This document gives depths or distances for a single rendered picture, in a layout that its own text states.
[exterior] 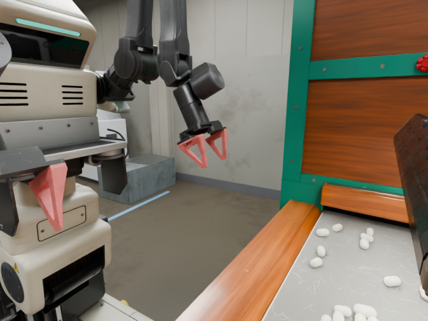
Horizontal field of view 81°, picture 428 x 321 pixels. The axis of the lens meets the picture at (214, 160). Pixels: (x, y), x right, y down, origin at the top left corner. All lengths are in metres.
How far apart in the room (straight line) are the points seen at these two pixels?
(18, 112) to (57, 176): 0.34
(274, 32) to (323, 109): 2.10
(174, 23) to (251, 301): 0.62
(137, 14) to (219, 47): 2.53
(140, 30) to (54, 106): 0.28
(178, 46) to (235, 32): 2.54
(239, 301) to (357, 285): 0.28
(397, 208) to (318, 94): 0.43
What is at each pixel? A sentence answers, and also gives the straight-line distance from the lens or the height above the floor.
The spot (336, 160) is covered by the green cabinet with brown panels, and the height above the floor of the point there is 0.94.
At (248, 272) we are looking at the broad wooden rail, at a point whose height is 0.76.
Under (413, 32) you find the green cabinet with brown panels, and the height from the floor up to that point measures 1.33.
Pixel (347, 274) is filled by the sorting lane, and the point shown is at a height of 0.74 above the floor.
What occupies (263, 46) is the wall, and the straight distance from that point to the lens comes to 3.00.
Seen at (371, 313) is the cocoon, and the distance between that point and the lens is 0.62.
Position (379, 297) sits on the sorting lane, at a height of 0.74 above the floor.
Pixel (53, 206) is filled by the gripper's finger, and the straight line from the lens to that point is 0.36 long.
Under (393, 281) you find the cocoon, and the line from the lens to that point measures 0.73.
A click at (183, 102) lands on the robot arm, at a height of 1.14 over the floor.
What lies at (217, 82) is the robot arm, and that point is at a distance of 0.59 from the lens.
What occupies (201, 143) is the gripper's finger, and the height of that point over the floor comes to 1.05.
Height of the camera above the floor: 1.14
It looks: 14 degrees down
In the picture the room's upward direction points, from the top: straight up
